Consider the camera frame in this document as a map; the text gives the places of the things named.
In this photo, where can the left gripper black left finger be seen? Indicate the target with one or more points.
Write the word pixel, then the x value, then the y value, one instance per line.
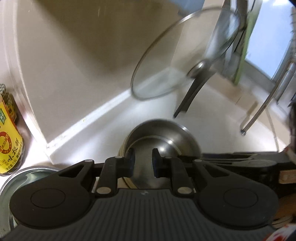
pixel 126 164

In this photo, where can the glass pot lid black handle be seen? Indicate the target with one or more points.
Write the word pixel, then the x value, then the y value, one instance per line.
pixel 184 53

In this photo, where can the stainless steel bowl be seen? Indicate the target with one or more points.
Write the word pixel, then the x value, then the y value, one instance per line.
pixel 170 138

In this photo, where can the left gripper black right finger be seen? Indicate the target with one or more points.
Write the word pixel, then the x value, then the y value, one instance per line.
pixel 161 165

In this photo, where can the small dark sauce jar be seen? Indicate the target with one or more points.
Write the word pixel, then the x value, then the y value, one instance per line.
pixel 8 102

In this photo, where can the person's right hand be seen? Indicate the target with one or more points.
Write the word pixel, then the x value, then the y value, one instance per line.
pixel 287 206

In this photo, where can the green plastic cutting board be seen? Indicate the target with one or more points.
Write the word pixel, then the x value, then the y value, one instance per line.
pixel 248 31

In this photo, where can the yellow label soy sauce bottle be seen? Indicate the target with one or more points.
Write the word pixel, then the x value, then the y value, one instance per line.
pixel 12 148

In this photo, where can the steel rack leg near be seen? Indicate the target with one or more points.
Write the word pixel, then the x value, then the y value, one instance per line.
pixel 288 73

